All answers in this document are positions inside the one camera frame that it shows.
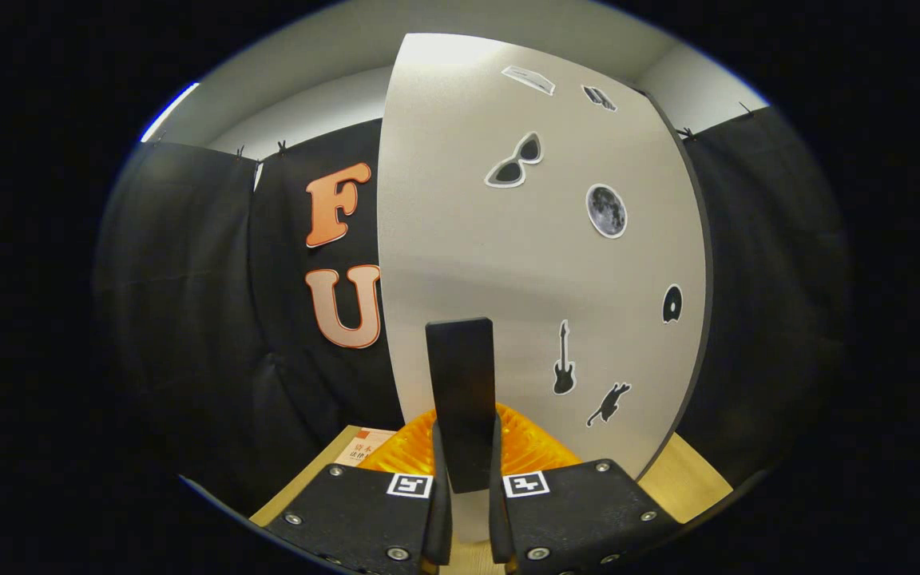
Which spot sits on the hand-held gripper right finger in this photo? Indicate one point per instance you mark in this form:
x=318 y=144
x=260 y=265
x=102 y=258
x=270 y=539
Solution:
x=498 y=527

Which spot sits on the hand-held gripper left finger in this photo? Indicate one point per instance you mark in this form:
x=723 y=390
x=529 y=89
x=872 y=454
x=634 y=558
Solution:
x=438 y=519

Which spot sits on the beige orange cover book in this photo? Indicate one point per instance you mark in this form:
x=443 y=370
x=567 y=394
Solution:
x=364 y=447

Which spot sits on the black backdrop cloth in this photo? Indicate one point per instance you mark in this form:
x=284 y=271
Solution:
x=188 y=319

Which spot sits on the row of black cloth clips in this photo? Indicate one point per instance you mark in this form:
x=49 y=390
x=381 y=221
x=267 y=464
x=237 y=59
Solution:
x=281 y=148

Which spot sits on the ceiling light strip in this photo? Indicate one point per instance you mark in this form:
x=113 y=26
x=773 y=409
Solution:
x=168 y=112

